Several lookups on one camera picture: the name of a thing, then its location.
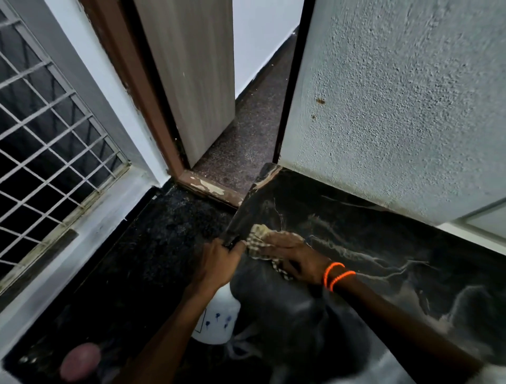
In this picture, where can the beige checkered cleaning cloth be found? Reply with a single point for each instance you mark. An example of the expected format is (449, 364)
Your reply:
(259, 237)

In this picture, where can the person's left hand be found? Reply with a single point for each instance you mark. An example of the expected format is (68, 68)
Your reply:
(215, 265)

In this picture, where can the grey wooden door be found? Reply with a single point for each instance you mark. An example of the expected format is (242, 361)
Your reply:
(193, 79)

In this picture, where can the white window frame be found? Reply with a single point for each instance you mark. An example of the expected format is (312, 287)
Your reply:
(480, 231)

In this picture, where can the person's right forearm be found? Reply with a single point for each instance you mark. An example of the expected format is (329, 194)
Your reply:
(395, 328)

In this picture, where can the pink round object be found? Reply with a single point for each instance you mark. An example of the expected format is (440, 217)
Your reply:
(80, 362)

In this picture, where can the person's right fingers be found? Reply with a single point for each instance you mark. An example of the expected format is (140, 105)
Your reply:
(272, 246)

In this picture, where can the person's left forearm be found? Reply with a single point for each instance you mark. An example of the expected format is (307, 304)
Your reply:
(170, 336)

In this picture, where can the person's left thumb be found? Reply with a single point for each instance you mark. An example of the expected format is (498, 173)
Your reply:
(238, 249)

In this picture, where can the white bucket with blue print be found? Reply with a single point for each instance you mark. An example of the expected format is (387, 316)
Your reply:
(216, 322)

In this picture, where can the person's right hand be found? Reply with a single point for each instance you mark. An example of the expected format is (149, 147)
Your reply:
(300, 259)

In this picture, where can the white metal window grille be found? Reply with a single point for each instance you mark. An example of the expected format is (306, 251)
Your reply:
(43, 130)

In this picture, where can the brown wooden door frame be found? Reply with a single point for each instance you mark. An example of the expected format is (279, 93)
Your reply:
(136, 83)

